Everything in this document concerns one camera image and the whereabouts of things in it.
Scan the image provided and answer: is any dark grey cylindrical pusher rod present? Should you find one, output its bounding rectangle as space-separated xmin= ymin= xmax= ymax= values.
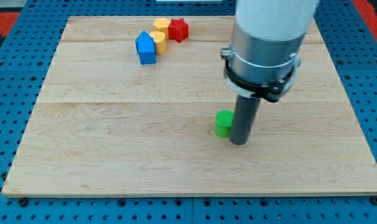
xmin=230 ymin=95 xmax=261 ymax=145

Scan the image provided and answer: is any green cylinder block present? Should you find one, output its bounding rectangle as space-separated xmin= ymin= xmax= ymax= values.
xmin=214 ymin=110 xmax=234 ymax=138

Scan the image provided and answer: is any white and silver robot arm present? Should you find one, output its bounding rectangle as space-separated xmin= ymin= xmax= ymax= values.
xmin=220 ymin=0 xmax=319 ymax=145

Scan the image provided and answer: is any red star block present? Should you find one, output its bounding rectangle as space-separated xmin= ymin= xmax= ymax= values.
xmin=168 ymin=18 xmax=189 ymax=42

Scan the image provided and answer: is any yellow heart-shaped block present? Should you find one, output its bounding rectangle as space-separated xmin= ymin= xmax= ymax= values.
xmin=149 ymin=31 xmax=167 ymax=55

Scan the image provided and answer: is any blue house-shaped block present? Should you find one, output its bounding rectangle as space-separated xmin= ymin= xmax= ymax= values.
xmin=135 ymin=30 xmax=156 ymax=65

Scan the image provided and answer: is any yellow hexagon block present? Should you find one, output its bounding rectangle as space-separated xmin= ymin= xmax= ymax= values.
xmin=153 ymin=17 xmax=170 ymax=39

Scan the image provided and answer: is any light wooden board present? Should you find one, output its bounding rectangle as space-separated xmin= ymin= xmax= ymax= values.
xmin=2 ymin=16 xmax=377 ymax=198

